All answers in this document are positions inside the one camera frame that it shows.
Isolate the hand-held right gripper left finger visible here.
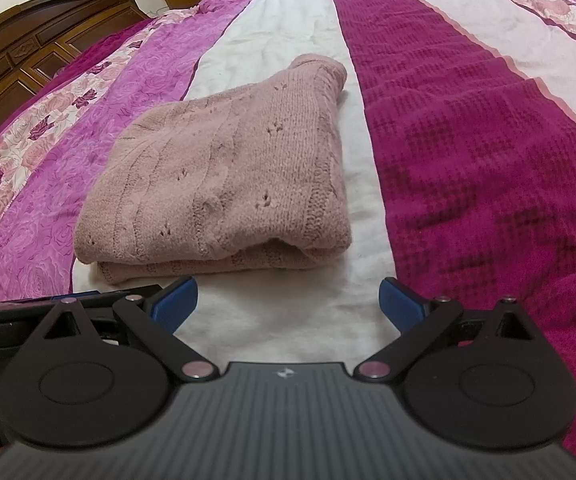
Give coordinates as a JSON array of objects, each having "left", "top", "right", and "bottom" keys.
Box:
[{"left": 33, "top": 276, "right": 217, "bottom": 381}]

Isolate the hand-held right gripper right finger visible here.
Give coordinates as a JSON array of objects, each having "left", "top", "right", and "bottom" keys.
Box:
[{"left": 355, "top": 277, "right": 540, "bottom": 381}]

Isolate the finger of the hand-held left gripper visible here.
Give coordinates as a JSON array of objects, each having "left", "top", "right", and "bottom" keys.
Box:
[{"left": 0, "top": 284, "right": 162, "bottom": 315}]

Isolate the pink knit cardigan sweater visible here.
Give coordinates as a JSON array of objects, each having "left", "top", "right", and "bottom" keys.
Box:
[{"left": 74, "top": 53, "right": 354, "bottom": 287}]

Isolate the magenta floral bedspread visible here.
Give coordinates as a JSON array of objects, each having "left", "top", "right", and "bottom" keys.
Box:
[{"left": 0, "top": 0, "right": 576, "bottom": 461}]

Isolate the dark wooden headboard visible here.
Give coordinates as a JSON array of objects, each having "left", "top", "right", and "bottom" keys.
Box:
[{"left": 0, "top": 0, "right": 147, "bottom": 137}]

